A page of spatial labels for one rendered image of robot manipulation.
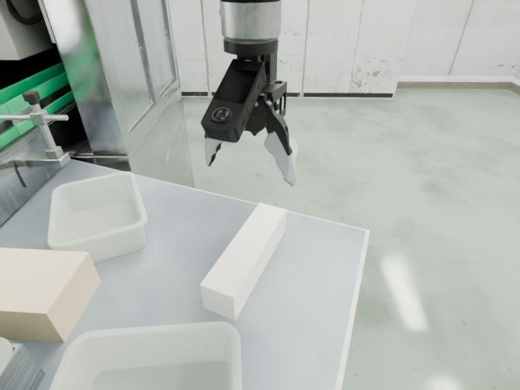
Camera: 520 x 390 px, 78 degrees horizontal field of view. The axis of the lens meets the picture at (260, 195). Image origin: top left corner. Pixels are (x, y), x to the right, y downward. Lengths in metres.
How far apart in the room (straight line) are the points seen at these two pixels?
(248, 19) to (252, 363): 0.46
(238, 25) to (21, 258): 0.51
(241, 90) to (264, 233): 0.30
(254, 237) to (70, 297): 0.32
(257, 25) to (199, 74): 3.40
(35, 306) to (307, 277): 0.43
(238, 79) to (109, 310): 0.43
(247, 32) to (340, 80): 3.43
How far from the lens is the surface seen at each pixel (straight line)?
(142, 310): 0.61
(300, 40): 3.68
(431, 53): 4.57
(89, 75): 1.01
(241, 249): 0.59
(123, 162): 1.09
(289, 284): 0.61
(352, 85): 3.88
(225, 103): 0.40
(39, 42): 1.33
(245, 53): 0.43
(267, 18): 0.43
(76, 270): 0.61
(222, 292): 0.53
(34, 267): 0.65
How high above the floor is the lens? 1.22
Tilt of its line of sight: 35 degrees down
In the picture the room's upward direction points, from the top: straight up
